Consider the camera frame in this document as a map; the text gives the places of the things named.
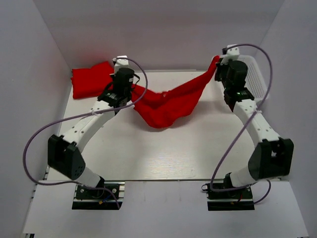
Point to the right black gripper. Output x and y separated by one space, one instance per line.
220 67

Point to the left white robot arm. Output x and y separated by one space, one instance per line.
65 151

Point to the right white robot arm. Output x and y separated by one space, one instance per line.
272 156

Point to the folded red t-shirt stack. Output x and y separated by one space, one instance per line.
90 82

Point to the white plastic basket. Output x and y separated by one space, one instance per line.
255 87

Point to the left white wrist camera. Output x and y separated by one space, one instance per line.
119 62

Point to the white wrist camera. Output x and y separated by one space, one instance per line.
119 62
231 52

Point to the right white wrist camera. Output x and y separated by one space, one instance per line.
231 52

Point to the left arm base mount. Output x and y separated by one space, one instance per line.
87 199

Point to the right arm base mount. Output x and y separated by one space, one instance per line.
237 200

